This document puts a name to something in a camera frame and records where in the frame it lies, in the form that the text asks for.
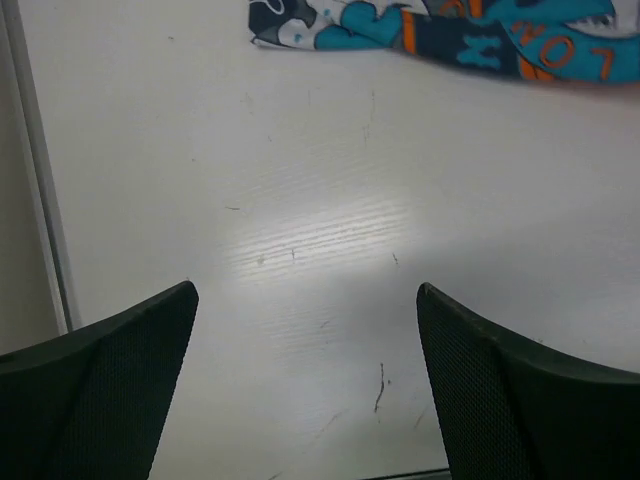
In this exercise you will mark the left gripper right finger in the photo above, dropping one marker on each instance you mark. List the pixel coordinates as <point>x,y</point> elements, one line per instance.
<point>509,407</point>

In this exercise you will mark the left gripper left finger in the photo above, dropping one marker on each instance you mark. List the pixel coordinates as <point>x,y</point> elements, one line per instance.
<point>92,404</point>

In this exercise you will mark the colourful patterned shorts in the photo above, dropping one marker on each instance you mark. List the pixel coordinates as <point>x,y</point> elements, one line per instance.
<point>593,41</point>

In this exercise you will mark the aluminium table edge rail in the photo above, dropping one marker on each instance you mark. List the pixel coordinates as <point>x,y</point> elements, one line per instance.
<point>39,171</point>

